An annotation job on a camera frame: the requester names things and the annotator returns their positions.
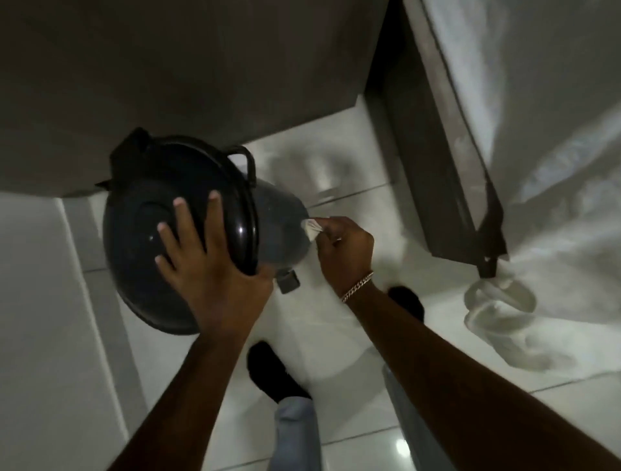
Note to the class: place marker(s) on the white tissue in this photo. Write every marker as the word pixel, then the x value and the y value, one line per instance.
pixel 310 228

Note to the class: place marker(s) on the person's left hand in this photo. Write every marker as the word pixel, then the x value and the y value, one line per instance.
pixel 218 291

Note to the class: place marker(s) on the brown wooden cabinet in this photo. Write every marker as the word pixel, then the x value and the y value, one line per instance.
pixel 170 73

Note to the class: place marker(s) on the person's left little finger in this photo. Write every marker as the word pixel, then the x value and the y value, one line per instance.
pixel 166 269

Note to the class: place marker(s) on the person's left middle finger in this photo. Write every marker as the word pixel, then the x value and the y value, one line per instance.
pixel 188 228

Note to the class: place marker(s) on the black shoe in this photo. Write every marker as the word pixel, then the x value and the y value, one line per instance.
pixel 271 369
pixel 410 303

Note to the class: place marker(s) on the person's left forearm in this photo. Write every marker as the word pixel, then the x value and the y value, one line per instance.
pixel 184 407

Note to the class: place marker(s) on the dark wooden bed frame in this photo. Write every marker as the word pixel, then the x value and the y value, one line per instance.
pixel 427 184

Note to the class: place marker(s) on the person's right fingers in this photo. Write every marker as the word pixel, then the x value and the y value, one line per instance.
pixel 334 230

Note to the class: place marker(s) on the person's right hand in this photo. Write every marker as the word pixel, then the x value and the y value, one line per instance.
pixel 349 257

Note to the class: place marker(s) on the black pedal bin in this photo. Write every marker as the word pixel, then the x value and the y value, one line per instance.
pixel 145 271

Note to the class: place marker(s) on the blue jeans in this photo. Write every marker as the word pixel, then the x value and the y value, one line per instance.
pixel 297 436

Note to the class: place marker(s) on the white bedsheet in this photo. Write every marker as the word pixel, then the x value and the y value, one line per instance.
pixel 558 170

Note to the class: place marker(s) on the person's right forearm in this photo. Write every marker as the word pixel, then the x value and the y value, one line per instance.
pixel 461 398

